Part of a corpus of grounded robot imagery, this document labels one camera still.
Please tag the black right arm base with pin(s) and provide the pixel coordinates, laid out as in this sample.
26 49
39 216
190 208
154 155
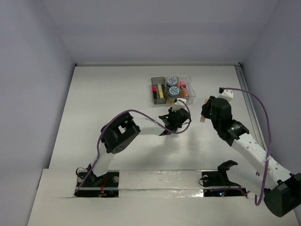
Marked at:
217 184

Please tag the orange pastel highlighter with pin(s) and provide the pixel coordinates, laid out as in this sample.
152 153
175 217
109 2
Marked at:
203 119

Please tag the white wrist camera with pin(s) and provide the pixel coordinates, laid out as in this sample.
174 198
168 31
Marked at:
226 94
178 104

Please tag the amber plastic bin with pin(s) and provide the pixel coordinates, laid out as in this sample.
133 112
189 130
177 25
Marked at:
169 100

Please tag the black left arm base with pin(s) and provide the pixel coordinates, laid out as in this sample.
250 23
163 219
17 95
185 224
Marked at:
106 186

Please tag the blue white slime jar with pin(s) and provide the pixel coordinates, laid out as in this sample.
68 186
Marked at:
173 92
172 81

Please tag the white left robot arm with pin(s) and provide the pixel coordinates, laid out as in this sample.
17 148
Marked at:
117 135

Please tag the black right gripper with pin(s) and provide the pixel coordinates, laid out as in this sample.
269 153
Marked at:
206 108

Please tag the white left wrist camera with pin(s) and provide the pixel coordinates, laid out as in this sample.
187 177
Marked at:
178 104

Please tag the clear plastic bin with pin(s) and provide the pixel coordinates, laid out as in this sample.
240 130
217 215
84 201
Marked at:
188 80

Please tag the yellow pastel highlighter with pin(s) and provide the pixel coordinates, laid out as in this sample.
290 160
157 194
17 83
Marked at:
160 91

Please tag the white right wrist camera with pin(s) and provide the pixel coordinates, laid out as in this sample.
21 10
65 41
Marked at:
226 94

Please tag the black pink highlighter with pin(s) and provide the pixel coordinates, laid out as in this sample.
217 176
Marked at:
154 92

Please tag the smoke grey plastic bin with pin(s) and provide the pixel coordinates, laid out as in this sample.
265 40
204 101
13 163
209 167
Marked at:
154 82

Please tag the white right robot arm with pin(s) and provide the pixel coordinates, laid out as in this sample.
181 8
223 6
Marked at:
279 188

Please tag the pink capped pin bottle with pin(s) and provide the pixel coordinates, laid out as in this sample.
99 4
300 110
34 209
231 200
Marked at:
184 90

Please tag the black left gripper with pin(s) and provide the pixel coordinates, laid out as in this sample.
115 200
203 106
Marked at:
170 119

